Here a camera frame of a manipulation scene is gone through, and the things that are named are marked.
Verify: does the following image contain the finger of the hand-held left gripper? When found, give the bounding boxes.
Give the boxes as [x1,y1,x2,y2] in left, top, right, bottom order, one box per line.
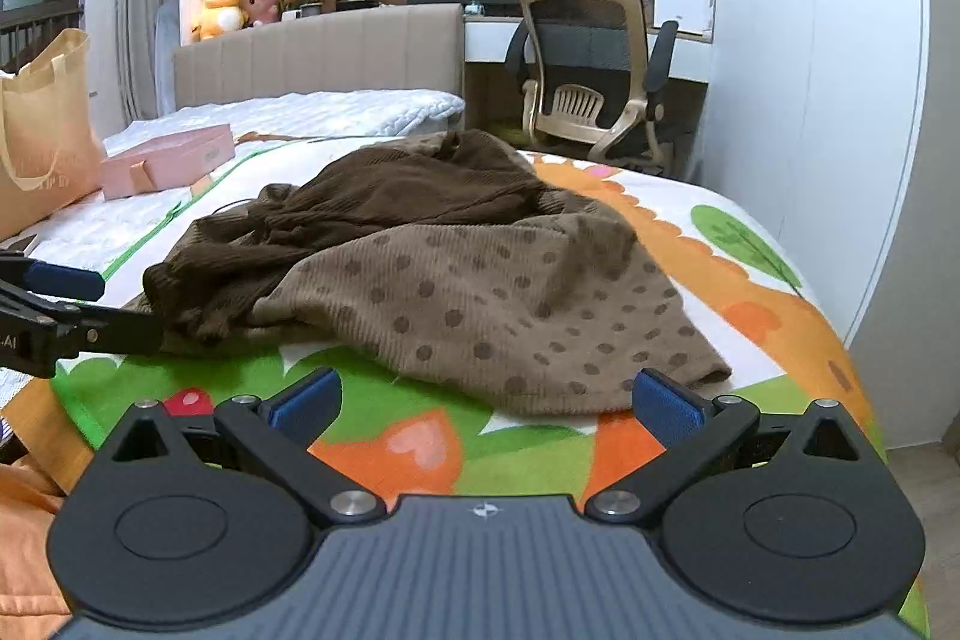
[0,254,106,304]
[52,302,164,357]

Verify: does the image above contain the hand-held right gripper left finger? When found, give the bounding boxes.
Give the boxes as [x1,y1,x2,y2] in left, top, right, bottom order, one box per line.
[111,366,386,530]

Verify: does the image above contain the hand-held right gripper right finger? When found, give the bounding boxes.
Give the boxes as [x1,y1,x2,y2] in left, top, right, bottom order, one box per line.
[585,368,863,527]

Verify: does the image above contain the brown polka-dot knit sweater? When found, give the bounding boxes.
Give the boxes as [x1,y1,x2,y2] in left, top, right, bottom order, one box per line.
[142,128,733,417]

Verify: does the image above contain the colourful printed blanket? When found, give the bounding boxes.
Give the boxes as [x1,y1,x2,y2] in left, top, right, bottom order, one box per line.
[49,134,931,640]

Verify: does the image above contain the beige tote bag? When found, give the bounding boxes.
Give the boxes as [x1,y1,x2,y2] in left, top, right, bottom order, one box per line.
[0,29,107,240]

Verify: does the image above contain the pink gift box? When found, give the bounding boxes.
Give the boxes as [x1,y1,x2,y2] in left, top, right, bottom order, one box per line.
[100,124,235,202]

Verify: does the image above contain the orange cloth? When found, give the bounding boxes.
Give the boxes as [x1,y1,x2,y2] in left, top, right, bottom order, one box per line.
[0,452,76,640]

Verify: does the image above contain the white quilted bed cover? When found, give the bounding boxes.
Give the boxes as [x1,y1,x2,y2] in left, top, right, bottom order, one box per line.
[30,89,466,281]

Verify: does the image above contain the yellow plush toy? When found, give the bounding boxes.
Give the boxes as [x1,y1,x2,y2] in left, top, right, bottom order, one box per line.
[189,0,251,43]

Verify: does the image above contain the beige padded headboard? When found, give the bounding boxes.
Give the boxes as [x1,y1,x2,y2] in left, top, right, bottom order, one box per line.
[174,2,466,112]

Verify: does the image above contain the white wardrobe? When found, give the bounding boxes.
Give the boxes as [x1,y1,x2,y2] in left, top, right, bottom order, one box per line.
[686,0,960,450]

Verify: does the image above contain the beige and black office chair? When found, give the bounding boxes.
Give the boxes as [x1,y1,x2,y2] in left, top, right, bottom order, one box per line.
[504,0,680,169]

